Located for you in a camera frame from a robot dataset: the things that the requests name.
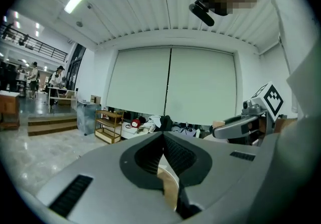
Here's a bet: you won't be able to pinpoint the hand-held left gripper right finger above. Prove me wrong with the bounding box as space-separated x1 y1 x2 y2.
163 132 274 220

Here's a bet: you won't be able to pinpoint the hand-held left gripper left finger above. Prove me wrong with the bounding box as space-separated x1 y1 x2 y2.
36 131 183 224

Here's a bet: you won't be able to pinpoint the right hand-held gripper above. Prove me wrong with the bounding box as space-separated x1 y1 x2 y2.
212 81 285 140

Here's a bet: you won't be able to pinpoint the round glass top table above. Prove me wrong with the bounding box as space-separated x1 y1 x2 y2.
156 155 180 212

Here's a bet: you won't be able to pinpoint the white roller blind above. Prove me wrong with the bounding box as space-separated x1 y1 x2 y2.
105 47 172 117
165 47 238 126

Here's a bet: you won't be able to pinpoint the wooden shelf rack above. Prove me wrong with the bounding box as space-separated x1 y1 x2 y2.
94 109 125 145

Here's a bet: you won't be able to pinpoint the black garment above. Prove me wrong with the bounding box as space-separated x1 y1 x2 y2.
159 115 174 132

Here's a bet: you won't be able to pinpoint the grey metal bin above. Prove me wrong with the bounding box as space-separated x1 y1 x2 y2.
76 100 102 135

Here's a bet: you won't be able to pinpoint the person's light grey sweatshirt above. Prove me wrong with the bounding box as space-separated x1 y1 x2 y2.
260 0 321 224

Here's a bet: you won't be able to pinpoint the pile of light clothes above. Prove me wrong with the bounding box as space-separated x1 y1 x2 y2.
140 115 164 133

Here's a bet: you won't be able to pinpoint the wooden steps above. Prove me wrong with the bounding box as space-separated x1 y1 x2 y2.
27 115 78 136

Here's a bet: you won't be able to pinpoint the white table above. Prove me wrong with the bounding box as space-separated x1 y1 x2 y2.
47 86 78 113

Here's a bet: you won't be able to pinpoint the white-topped wooden cabinet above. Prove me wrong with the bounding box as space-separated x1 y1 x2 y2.
0 91 21 131

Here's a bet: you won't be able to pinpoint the black railing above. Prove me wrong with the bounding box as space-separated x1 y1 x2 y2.
0 23 69 62

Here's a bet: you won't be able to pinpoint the black head-mounted camera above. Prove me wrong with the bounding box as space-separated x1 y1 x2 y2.
189 1 215 27

